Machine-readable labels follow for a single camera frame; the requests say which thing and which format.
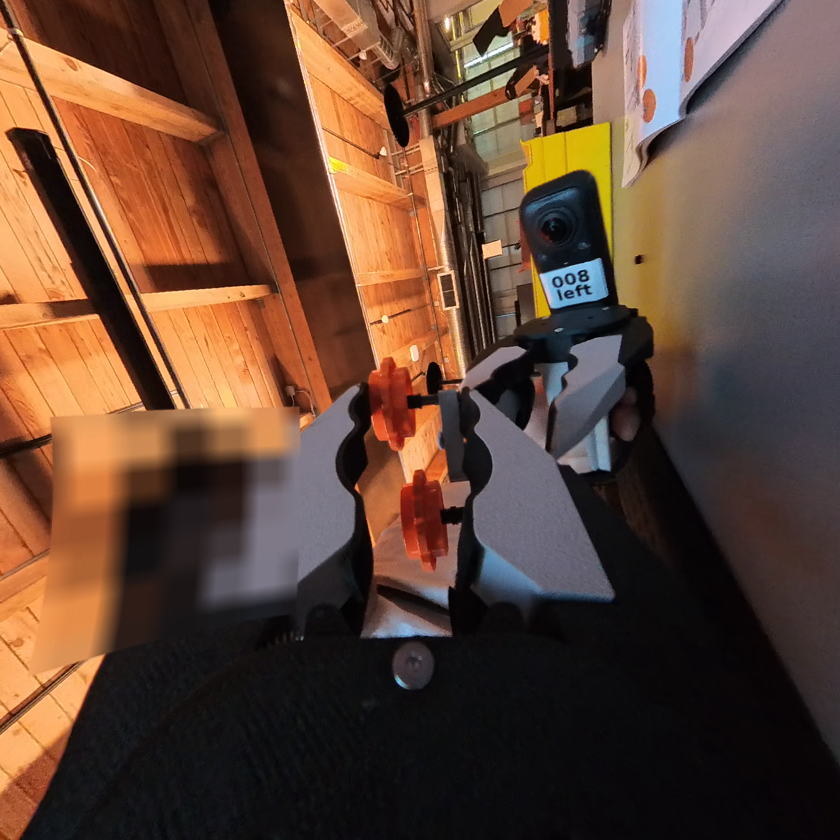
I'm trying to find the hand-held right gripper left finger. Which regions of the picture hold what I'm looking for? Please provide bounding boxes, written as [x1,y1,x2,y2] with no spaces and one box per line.
[298,384,376,634]

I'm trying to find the yellow plastic panel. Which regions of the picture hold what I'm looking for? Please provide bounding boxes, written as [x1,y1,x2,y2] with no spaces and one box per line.
[521,121,614,316]

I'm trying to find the person's left hand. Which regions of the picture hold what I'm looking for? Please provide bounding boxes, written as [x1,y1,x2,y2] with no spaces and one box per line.
[610,386,644,444]

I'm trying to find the black round lamp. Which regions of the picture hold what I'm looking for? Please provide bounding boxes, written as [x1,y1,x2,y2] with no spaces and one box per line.
[382,84,412,148]

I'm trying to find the white poster with orange dots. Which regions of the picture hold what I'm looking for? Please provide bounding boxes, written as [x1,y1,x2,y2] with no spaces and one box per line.
[619,0,785,190]

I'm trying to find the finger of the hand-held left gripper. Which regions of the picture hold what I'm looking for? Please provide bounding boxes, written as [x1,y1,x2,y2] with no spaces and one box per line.
[546,333,629,462]
[459,343,546,433]

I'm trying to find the silver ventilation duct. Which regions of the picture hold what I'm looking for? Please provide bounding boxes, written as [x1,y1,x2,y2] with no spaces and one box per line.
[415,0,490,368]

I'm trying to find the black assembly with orange knobs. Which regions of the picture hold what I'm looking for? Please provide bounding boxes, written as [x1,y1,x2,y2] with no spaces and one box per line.
[367,356,468,573]

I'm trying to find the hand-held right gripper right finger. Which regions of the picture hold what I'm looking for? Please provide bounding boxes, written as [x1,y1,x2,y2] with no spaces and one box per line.
[449,392,616,634]

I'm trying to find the white cloth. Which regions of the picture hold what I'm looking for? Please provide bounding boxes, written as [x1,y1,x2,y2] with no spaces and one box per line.
[362,505,462,639]

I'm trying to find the black metal pole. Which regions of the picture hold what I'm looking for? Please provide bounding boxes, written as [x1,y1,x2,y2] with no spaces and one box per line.
[403,62,546,120]

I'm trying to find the black ceiling beam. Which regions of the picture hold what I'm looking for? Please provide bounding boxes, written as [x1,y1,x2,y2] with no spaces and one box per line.
[5,126,179,412]

